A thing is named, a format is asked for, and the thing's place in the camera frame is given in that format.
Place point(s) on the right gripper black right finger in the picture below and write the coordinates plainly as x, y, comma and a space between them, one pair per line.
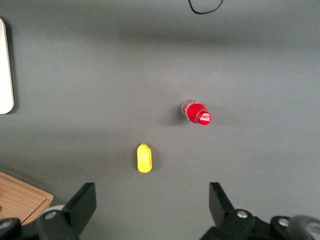
225, 217

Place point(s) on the wooden two-drawer cabinet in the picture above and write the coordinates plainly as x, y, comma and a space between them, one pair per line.
20, 197

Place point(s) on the red cola bottle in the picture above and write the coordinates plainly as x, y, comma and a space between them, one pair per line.
196, 112

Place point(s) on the white rectangular plastic tray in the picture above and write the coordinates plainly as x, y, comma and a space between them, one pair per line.
5, 70

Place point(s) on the yellow lemon toy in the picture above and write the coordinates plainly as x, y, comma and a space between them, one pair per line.
144, 158

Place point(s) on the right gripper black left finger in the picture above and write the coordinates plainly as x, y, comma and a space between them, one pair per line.
80, 207

